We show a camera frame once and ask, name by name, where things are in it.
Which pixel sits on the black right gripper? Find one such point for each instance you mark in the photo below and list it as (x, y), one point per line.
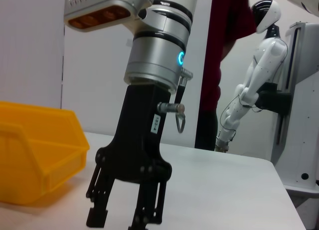
(137, 140)

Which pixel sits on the yellow plastic bin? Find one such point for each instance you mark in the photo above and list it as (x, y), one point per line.
(37, 150)

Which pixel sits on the white humanoid robot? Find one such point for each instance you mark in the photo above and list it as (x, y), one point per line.
(264, 65)

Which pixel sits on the person in red shirt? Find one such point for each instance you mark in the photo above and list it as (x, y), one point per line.
(224, 28)

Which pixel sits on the black stand mount bracket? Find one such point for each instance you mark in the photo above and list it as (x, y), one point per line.
(274, 97)

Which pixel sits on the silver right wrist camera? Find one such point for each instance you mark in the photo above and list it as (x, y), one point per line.
(99, 8)

